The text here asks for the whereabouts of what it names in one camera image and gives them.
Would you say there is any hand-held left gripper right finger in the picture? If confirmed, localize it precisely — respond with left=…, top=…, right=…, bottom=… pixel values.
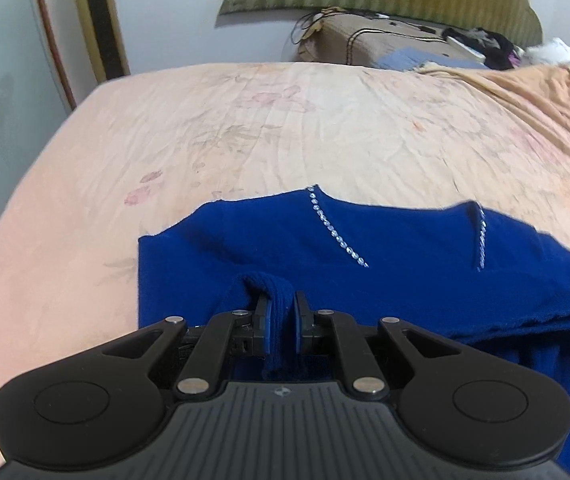
left=292, top=291, right=476, bottom=398

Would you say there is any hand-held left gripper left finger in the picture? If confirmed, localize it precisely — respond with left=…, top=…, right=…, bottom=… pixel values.
left=92, top=294, right=273, bottom=399

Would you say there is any blue beaded sweater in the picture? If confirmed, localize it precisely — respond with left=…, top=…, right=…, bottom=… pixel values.
left=138, top=185, right=570, bottom=476

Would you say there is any pink floral bed sheet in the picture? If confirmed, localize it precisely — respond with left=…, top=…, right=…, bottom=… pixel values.
left=0, top=62, right=570, bottom=480

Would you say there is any orange blanket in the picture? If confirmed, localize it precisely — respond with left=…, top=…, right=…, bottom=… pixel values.
left=417, top=62, right=570, bottom=176

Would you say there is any white quilt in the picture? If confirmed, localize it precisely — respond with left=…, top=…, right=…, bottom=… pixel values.
left=524, top=37, right=570, bottom=78

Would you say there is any dark clothing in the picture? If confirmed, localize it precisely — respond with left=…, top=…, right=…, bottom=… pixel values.
left=441, top=27, right=522, bottom=72

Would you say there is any light blue cloth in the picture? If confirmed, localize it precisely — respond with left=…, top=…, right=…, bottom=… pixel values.
left=374, top=46, right=486, bottom=72

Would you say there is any gold tower fan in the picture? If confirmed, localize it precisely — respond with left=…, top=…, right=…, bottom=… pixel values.
left=68, top=0, right=131, bottom=83

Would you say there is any white flower print wardrobe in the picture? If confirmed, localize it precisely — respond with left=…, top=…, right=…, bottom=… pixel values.
left=0, top=0, right=73, bottom=241

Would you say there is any black cable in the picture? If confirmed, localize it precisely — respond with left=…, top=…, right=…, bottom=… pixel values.
left=289, top=6, right=391, bottom=47

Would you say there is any red-brown curved frame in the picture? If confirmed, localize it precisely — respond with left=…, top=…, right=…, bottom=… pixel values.
left=30, top=0, right=77, bottom=112

